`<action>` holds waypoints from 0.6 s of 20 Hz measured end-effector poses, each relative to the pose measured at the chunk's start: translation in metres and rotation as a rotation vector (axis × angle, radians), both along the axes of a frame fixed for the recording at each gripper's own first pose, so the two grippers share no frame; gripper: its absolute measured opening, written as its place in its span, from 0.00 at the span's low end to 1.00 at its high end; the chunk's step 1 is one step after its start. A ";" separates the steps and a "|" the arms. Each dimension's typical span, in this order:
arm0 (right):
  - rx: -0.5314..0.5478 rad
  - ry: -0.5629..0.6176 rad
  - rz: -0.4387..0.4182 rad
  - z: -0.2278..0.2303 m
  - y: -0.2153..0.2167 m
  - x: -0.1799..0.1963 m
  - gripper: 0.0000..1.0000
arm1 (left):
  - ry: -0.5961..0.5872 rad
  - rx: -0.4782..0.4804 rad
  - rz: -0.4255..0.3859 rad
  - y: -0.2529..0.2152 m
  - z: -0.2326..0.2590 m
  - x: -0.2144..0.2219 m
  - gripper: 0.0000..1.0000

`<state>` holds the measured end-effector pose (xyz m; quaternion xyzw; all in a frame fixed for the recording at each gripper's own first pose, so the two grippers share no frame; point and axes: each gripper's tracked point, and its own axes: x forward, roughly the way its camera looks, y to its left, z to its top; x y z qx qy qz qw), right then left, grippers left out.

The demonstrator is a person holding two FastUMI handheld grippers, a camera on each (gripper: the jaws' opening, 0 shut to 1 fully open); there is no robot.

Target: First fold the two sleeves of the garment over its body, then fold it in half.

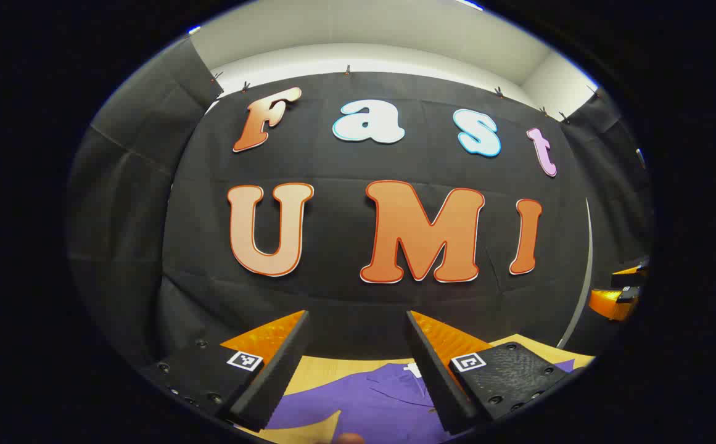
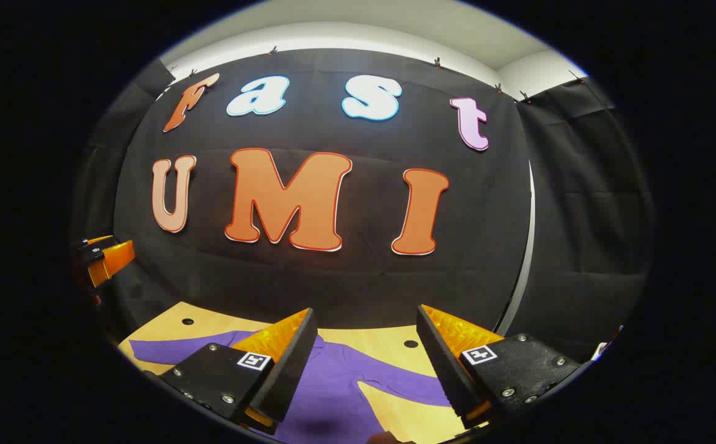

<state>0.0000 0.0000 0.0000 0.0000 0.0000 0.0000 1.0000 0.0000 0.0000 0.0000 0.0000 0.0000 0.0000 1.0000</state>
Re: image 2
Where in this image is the black backdrop cloth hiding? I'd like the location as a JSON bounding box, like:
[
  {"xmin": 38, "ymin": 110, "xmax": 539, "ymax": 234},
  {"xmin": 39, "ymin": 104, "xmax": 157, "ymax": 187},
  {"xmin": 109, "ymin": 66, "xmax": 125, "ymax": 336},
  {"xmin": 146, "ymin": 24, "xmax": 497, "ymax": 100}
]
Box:
[{"xmin": 71, "ymin": 46, "xmax": 657, "ymax": 371}]

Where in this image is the purple knit garment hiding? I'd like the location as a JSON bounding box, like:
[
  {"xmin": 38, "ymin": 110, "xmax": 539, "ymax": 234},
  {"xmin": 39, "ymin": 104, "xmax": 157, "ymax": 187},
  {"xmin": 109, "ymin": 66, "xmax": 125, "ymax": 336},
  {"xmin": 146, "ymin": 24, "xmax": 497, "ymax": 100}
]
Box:
[{"xmin": 128, "ymin": 330, "xmax": 457, "ymax": 442}]

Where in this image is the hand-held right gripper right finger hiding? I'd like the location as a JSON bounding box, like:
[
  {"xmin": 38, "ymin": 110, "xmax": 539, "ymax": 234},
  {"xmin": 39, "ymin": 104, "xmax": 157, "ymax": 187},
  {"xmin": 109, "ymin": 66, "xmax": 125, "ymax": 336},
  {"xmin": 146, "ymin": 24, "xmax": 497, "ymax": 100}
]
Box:
[{"xmin": 416, "ymin": 304, "xmax": 582, "ymax": 431}]

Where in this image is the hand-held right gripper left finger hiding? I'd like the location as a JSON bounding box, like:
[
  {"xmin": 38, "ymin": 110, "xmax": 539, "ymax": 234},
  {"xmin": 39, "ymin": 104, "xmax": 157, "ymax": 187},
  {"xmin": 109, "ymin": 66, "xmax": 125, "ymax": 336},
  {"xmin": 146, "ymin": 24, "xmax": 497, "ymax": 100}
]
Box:
[{"xmin": 159, "ymin": 307, "xmax": 319, "ymax": 435}]

